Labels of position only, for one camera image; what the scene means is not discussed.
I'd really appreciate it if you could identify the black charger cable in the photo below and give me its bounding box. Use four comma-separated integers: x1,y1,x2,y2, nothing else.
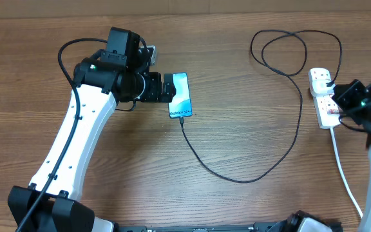
178,29,343,184

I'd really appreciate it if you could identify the Samsung Galaxy smartphone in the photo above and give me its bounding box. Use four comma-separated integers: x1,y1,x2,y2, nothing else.
168,73,193,119

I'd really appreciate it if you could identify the white power strip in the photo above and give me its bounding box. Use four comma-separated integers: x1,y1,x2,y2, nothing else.
308,68,340,129

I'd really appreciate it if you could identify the white charger plug adapter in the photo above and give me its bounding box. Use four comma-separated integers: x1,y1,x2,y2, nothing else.
310,79,335,97

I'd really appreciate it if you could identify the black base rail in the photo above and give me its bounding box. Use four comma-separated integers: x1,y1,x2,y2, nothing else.
115,220,286,232

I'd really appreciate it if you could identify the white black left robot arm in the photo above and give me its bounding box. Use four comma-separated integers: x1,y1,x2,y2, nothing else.
8,27,178,231

